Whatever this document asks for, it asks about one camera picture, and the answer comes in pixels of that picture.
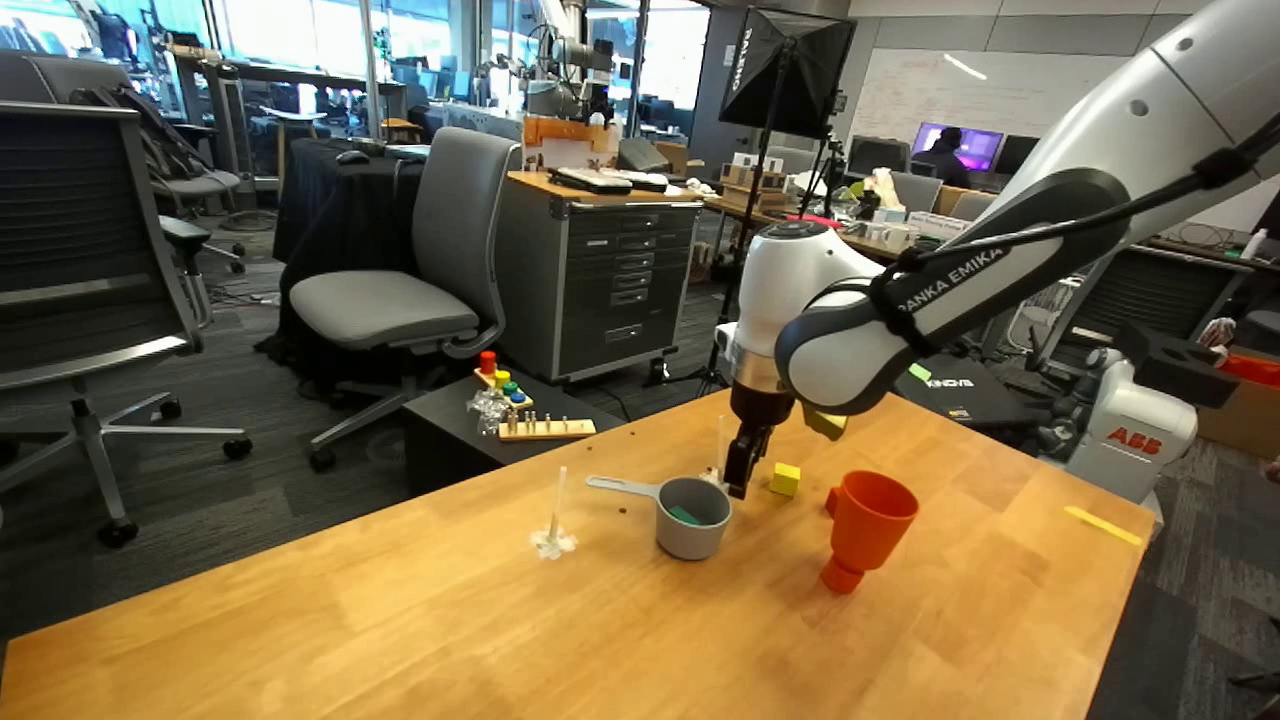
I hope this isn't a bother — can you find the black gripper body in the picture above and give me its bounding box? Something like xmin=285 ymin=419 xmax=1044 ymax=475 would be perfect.
xmin=722 ymin=375 xmax=800 ymax=448

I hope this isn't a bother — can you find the gray measuring cup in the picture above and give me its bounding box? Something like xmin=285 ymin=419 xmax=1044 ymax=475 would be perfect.
xmin=582 ymin=471 xmax=735 ymax=564

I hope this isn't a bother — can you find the orange plastic cup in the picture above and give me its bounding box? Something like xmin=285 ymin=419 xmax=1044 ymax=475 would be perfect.
xmin=817 ymin=467 xmax=923 ymax=599

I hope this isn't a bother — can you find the cluttered wooden desk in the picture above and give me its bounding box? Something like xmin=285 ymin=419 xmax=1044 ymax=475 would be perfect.
xmin=696 ymin=157 xmax=1002 ymax=271

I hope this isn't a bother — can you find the black mesh office chair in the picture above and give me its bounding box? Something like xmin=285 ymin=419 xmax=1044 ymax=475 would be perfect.
xmin=0 ymin=94 xmax=256 ymax=550

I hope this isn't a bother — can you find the colourful stacking toy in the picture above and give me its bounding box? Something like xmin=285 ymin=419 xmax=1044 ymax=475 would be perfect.
xmin=469 ymin=348 xmax=538 ymax=417

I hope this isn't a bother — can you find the wide dark monitor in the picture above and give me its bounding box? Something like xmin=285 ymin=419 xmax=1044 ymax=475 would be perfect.
xmin=996 ymin=130 xmax=1046 ymax=181

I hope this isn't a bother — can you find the black cloth covered table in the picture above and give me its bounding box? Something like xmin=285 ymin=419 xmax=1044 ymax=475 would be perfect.
xmin=260 ymin=130 xmax=432 ymax=275

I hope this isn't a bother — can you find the dark background office chair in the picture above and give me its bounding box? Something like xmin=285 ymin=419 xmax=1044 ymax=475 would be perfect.
xmin=113 ymin=77 xmax=260 ymax=275

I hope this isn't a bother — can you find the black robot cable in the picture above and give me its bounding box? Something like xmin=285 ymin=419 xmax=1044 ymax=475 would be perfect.
xmin=863 ymin=111 xmax=1280 ymax=333

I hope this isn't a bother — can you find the cardboard box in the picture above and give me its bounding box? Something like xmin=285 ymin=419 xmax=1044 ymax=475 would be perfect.
xmin=1196 ymin=375 xmax=1280 ymax=467

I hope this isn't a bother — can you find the red object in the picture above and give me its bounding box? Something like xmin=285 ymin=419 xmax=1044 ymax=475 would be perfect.
xmin=1211 ymin=348 xmax=1280 ymax=397

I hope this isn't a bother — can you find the clear plastic bag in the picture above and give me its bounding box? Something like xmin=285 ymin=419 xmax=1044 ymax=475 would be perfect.
xmin=459 ymin=387 xmax=519 ymax=439

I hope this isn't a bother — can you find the gray office chair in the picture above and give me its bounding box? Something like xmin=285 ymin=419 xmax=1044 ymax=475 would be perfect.
xmin=285 ymin=125 xmax=526 ymax=475

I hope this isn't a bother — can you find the gray metal cabinet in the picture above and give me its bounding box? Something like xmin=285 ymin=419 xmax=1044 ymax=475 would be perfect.
xmin=493 ymin=167 xmax=707 ymax=387

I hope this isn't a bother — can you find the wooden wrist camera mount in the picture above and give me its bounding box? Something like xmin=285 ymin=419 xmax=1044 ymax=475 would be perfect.
xmin=794 ymin=403 xmax=850 ymax=442

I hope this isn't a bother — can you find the wooden peg board toy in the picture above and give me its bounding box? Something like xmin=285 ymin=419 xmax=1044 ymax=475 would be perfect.
xmin=493 ymin=410 xmax=602 ymax=448

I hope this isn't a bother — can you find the white ABB robot base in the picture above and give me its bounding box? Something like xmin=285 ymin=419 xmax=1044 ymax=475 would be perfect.
xmin=1062 ymin=348 xmax=1202 ymax=507

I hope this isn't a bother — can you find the yellow tape strip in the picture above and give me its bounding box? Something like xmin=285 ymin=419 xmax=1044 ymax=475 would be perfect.
xmin=1059 ymin=501 xmax=1151 ymax=550

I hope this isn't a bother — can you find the yellow block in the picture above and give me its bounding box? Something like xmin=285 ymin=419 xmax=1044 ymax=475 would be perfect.
xmin=765 ymin=459 xmax=809 ymax=502

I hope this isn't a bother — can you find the flat gray tray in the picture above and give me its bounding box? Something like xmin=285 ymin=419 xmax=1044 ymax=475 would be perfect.
xmin=545 ymin=160 xmax=670 ymax=199

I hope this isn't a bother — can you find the black softbox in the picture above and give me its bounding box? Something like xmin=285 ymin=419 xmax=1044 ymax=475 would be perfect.
xmin=716 ymin=7 xmax=858 ymax=145

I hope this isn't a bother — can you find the purple lit monitor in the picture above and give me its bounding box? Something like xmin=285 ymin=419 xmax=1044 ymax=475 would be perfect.
xmin=907 ymin=119 xmax=1012 ymax=183

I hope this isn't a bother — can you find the orange box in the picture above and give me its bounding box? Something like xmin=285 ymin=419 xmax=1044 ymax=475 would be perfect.
xmin=517 ymin=111 xmax=626 ymax=176

